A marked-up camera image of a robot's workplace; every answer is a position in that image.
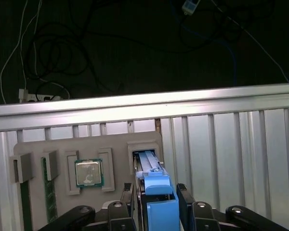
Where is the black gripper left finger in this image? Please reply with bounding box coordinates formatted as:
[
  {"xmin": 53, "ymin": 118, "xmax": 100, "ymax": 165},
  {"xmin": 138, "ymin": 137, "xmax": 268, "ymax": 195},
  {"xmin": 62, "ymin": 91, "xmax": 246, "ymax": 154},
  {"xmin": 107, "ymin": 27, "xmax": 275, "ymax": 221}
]
[{"xmin": 37, "ymin": 182, "xmax": 137, "ymax": 231}]

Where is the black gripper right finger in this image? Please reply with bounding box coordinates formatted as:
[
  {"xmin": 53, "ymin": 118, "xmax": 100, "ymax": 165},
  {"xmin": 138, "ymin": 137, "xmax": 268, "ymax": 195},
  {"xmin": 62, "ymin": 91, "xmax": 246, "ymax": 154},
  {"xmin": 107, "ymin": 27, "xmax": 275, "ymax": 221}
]
[{"xmin": 176, "ymin": 182, "xmax": 289, "ymax": 231}]

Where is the hard disk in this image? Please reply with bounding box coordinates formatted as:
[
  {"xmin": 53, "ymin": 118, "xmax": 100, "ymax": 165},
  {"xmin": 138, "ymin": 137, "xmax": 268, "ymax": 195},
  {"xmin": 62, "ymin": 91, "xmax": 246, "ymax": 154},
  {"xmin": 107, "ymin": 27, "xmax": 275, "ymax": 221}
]
[{"xmin": 132, "ymin": 148, "xmax": 181, "ymax": 231}]

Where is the silver CPU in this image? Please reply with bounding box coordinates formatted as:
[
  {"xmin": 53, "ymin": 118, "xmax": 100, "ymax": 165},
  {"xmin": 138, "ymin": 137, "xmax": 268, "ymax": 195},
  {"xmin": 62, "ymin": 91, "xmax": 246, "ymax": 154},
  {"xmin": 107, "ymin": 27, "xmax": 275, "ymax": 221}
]
[{"xmin": 74, "ymin": 158, "xmax": 104, "ymax": 190}]

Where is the green RAM stick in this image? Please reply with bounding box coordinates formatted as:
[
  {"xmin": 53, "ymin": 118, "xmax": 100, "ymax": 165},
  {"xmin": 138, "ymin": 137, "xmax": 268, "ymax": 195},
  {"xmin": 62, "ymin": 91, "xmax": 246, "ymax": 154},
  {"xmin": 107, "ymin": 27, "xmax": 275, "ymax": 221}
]
[{"xmin": 40, "ymin": 156, "xmax": 58, "ymax": 226}]

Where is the grey parts rack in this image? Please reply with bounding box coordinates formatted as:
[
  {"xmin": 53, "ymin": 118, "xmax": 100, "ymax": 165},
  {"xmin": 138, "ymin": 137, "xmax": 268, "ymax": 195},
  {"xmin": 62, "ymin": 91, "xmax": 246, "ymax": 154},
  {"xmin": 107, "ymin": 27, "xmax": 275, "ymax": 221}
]
[{"xmin": 8, "ymin": 130, "xmax": 164, "ymax": 231}]

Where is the white power strip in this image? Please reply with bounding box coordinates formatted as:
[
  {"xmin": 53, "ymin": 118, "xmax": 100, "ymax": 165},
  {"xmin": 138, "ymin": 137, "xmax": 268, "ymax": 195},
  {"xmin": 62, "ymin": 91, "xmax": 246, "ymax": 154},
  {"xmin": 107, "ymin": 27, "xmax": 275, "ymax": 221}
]
[{"xmin": 18, "ymin": 88, "xmax": 65, "ymax": 103}]

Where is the white adapter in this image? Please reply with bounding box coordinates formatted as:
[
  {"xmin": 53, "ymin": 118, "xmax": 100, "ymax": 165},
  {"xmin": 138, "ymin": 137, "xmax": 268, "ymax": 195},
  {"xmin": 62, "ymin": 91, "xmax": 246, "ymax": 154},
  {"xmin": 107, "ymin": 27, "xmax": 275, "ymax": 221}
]
[{"xmin": 181, "ymin": 0, "xmax": 196, "ymax": 15}]

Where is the blue floor cable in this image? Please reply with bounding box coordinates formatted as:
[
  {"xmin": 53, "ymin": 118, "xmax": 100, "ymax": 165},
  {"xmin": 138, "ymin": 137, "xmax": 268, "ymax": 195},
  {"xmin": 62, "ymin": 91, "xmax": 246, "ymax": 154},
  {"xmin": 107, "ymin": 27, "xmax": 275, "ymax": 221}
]
[{"xmin": 179, "ymin": 13, "xmax": 239, "ymax": 86}]

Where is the white floor cable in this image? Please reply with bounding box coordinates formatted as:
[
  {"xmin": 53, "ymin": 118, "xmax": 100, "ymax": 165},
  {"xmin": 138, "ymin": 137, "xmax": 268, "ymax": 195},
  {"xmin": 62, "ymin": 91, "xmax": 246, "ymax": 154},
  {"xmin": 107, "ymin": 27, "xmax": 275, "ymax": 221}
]
[{"xmin": 0, "ymin": 0, "xmax": 43, "ymax": 104}]

